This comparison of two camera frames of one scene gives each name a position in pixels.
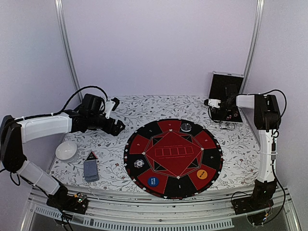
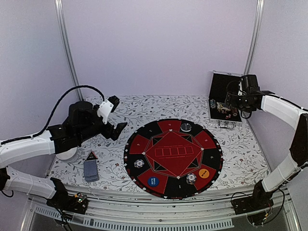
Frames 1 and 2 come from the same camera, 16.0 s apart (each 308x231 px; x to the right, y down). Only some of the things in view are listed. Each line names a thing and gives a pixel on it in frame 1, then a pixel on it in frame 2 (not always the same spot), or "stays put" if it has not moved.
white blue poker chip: [138, 163] stays put
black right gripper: [222, 113] → [233, 103]
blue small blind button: [153, 181] stays put
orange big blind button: [202, 174] stays put
